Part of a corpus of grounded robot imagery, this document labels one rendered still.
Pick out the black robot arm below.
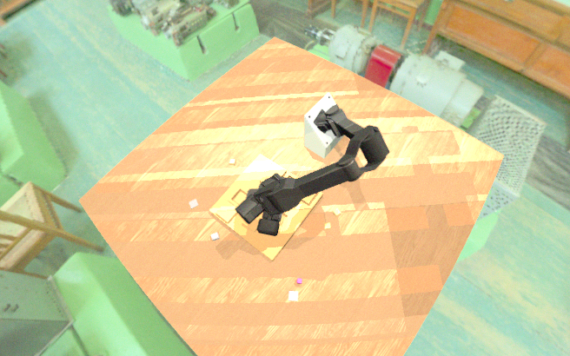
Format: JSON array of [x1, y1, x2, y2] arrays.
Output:
[[235, 104, 389, 224]]

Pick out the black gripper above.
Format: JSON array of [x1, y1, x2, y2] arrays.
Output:
[[256, 211, 282, 236]]

